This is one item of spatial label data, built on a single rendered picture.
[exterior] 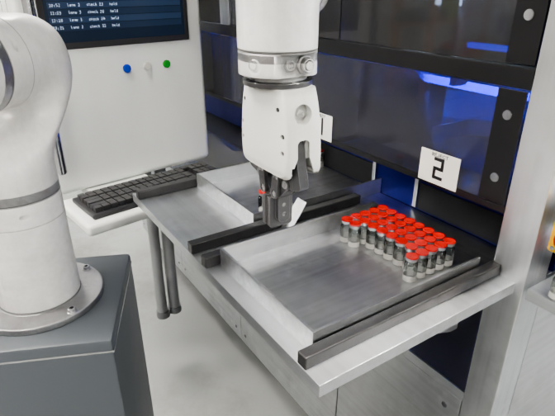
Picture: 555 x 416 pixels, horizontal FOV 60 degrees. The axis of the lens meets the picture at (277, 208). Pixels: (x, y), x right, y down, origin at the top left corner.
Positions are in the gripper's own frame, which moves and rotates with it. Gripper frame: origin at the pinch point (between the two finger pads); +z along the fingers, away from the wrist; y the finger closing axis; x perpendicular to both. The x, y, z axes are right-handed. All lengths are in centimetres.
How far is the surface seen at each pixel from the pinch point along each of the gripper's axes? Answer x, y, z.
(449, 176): -39.0, 4.8, 5.8
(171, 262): -21, 101, 67
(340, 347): -4.7, -7.8, 18.2
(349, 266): -19.8, 7.7, 19.1
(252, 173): -28, 54, 19
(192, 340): -27, 104, 107
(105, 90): -4, 89, 1
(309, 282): -11.1, 7.5, 19.1
